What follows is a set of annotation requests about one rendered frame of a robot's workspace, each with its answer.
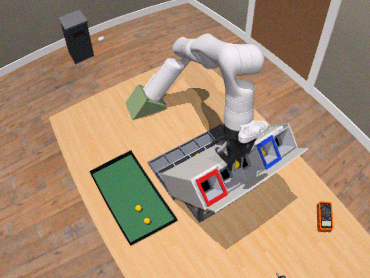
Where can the orange digital multimeter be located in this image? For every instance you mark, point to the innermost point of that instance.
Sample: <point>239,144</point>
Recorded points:
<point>324,217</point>

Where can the blue square frame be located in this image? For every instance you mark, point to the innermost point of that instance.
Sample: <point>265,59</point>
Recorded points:
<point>262,157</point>

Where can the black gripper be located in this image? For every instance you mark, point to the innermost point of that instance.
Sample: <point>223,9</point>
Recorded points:
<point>232,143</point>

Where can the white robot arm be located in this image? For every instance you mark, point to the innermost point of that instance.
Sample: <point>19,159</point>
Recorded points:
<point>233,61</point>

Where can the red rectangular frame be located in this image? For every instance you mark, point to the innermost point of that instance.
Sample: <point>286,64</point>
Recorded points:
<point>198,181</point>

